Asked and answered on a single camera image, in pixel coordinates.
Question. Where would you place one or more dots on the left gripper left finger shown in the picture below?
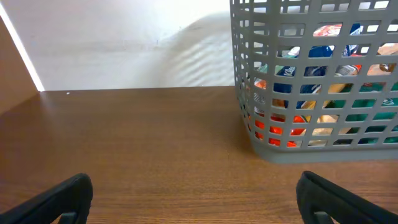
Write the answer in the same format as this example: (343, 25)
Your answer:
(67, 202)

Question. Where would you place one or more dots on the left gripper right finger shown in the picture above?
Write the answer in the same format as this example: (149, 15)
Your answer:
(322, 201)

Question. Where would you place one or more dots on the beige paper pouch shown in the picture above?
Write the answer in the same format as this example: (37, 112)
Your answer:
(325, 129)

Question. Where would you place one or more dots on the orange pasta package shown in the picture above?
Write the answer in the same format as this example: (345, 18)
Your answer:
(281, 118)

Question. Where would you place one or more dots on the teal wet wipes pack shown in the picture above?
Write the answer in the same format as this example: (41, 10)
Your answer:
(286, 62)

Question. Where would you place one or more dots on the beige chocolate snack bag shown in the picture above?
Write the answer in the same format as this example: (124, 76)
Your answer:
(386, 60)

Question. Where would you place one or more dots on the green Nescafe coffee bag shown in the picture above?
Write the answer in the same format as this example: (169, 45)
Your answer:
(365, 103)

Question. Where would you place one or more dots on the blue Kleenex tissue pack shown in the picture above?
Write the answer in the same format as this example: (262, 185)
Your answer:
(316, 71)

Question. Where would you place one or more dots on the grey plastic basket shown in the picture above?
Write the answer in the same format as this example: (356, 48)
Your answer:
(260, 28)

